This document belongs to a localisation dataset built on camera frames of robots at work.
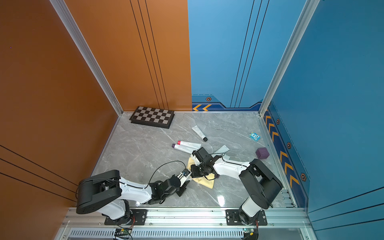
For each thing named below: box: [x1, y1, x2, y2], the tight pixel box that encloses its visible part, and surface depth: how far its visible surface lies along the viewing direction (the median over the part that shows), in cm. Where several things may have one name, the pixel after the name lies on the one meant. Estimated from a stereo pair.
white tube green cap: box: [213, 145, 230, 154], surface depth 101 cm
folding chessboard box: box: [129, 106, 175, 129], surface depth 115 cm
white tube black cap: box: [191, 125, 208, 142], surface depth 107 cm
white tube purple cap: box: [171, 143, 199, 154], surface depth 99 cm
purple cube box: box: [255, 147, 270, 160], surface depth 93 cm
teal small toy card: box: [249, 132, 261, 142], surface depth 106 cm
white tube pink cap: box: [177, 140, 202, 148], surface depth 102 cm
